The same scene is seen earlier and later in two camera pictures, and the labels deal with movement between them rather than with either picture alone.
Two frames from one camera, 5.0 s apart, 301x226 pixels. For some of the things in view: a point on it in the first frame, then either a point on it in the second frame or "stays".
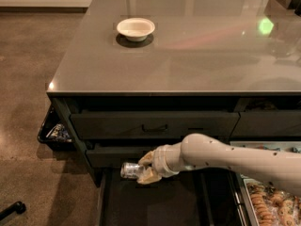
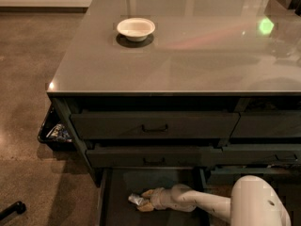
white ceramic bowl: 135,29 stays
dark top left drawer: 153,125 stays
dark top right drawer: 268,123 stays
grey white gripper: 160,162 → 159,198
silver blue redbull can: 130,169 → 135,199
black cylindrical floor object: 18,207 stays
